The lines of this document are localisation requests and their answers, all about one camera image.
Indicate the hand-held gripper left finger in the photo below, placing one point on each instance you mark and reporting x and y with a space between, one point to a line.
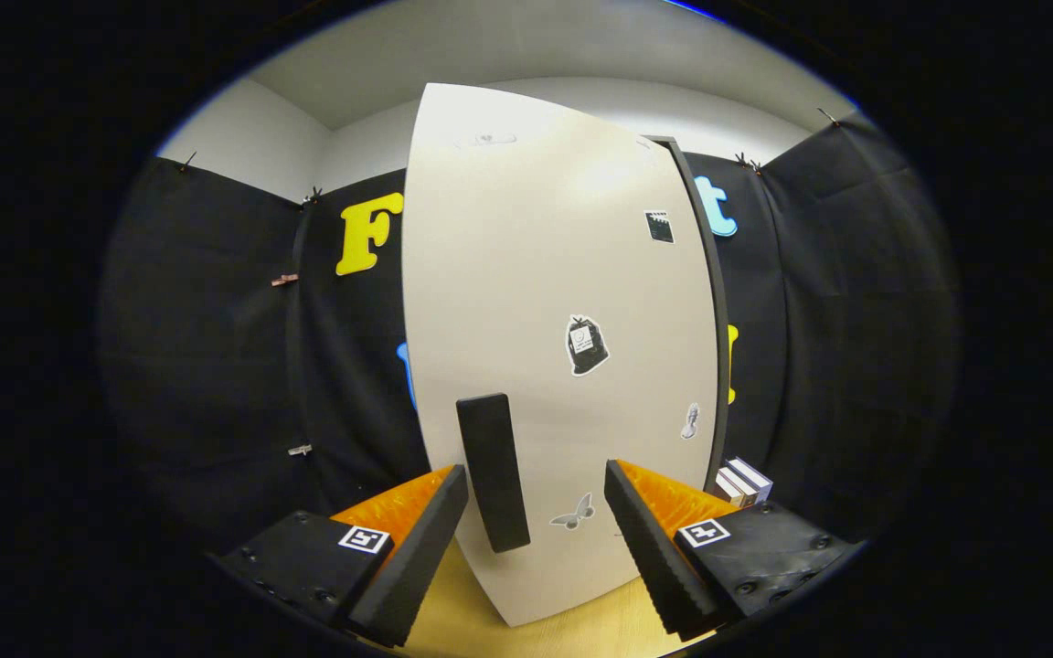
417 557

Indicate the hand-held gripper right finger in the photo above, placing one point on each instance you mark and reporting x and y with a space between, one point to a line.
654 557

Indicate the dark grey shoe cabinet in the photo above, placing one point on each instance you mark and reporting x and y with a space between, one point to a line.
721 311

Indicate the beige shoe cabinet door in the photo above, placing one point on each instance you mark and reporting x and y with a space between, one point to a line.
536 256

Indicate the small white clip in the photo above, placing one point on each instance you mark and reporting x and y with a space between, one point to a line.
299 450

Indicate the black backdrop cloth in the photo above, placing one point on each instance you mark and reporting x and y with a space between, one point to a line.
216 366

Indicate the small red clip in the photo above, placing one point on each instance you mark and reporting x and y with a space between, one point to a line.
285 280

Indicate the black binder clip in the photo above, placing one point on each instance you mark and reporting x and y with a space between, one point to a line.
748 163
312 195

